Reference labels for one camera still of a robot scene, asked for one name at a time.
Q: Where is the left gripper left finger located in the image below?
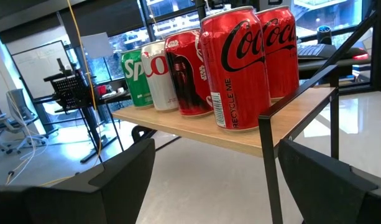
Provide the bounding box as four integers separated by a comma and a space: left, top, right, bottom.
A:
0, 138, 156, 224

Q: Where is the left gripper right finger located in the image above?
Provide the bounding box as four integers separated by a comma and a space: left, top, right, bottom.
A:
277, 139, 381, 224

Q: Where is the green Sprite can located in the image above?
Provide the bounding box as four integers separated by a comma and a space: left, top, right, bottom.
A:
120, 49, 154, 110

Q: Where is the silver Diet Coke can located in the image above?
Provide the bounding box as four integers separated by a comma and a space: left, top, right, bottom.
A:
140, 40, 180, 113

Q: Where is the red Coca-Cola can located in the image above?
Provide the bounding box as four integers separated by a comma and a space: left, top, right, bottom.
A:
255, 5, 300, 102
164, 28, 214, 118
198, 5, 272, 132

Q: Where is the black tripod stand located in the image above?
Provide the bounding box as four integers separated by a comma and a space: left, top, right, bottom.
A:
80, 105, 118, 164

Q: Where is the grey office chair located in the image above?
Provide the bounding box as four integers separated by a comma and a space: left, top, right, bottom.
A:
0, 88, 48, 156

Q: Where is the black perforated metal panel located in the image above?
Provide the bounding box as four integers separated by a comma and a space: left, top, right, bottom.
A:
50, 74, 92, 110

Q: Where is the black desk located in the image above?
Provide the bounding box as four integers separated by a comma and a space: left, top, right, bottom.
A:
297, 55, 374, 81

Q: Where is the light wooden board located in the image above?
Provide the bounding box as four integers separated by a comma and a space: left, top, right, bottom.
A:
104, 64, 340, 224

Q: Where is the white whiteboard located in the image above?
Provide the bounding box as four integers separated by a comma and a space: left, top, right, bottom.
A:
11, 40, 73, 100

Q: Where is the black computer mouse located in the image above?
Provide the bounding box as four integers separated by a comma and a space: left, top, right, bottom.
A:
341, 46, 370, 62

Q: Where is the black keyboard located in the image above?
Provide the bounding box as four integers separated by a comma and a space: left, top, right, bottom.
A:
297, 43, 337, 60

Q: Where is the white paper sheet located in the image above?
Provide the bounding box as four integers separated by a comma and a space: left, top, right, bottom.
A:
80, 32, 114, 60

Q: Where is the round blue-topped black device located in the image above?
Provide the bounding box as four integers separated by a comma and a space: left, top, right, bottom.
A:
316, 25, 333, 46

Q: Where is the white floor cable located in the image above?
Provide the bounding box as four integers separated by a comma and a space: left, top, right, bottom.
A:
5, 91, 50, 185

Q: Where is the yellow floor cable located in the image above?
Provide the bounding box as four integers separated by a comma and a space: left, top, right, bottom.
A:
5, 0, 103, 187

